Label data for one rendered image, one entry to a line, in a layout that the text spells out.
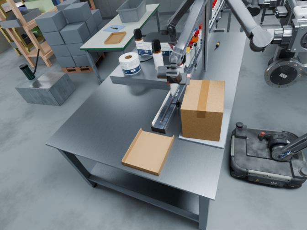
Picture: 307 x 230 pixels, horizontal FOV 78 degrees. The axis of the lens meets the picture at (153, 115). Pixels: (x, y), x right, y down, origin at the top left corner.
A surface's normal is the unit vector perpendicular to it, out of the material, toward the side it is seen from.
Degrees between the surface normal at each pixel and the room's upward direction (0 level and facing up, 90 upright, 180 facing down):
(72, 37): 90
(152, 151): 0
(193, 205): 0
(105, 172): 0
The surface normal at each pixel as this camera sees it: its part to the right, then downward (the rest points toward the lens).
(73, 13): -0.15, 0.71
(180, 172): -0.16, -0.70
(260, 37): -0.33, 0.10
